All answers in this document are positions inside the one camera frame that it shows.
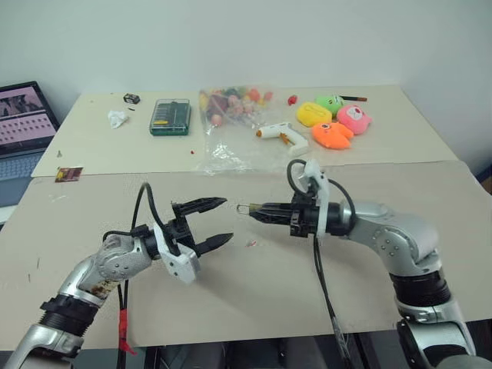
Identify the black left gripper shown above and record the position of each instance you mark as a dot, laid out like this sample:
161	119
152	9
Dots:
180	230

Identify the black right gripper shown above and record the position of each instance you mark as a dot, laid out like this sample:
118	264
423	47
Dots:
303	215

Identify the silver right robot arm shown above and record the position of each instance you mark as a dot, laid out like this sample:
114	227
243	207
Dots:
403	230

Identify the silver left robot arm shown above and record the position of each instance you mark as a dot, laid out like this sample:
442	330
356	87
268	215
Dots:
115	265

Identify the small pink white scrap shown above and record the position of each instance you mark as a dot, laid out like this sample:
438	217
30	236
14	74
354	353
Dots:
251	243

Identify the white glue gun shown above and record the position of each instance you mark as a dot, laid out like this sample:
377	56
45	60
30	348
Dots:
282	132

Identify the orange plush toy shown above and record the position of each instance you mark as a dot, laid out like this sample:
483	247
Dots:
332	134

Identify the yellow plush toy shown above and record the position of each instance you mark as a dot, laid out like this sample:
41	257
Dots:
313	114

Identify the clear bag of toys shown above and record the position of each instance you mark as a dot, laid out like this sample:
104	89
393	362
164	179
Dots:
230	111

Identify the green screwdriver bit case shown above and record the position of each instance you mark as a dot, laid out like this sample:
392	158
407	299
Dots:
170	117

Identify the small red toy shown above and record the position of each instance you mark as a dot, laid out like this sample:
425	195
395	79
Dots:
292	100

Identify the pink plush toy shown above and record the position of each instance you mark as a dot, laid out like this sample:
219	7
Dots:
353	119

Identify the green plush toy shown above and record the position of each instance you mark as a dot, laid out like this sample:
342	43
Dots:
330	102

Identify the black orange-tipped pen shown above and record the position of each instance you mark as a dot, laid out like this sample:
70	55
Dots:
353	98

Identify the crumpled white tissue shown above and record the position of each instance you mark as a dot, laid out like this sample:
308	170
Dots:
117	119

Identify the small black box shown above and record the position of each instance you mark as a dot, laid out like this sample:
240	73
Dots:
131	98

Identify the small red gold packet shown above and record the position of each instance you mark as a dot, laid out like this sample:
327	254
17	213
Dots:
69	174

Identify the open laptop computer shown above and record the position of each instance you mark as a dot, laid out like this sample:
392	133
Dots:
23	115

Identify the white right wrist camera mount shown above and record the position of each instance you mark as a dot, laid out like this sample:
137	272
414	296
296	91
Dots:
322	192

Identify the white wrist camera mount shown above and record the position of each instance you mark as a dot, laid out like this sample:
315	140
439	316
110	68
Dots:
322	192
180	265

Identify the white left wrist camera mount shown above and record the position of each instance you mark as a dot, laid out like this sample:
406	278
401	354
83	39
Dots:
180	265

